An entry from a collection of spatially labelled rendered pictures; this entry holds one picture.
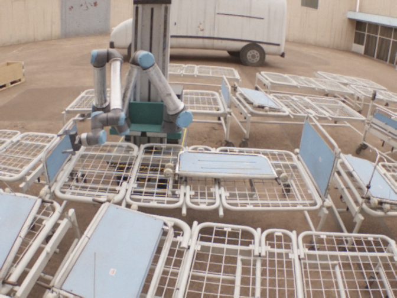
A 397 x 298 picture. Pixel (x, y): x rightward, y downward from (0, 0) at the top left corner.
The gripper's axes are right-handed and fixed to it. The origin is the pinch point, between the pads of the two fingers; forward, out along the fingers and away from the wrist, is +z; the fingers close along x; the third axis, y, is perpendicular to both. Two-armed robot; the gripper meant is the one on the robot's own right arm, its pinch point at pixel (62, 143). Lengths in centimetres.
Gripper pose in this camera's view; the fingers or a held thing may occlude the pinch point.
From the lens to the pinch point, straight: 222.0
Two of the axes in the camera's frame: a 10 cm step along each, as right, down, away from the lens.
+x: -1.3, -8.8, -4.6
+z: -9.9, 1.0, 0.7
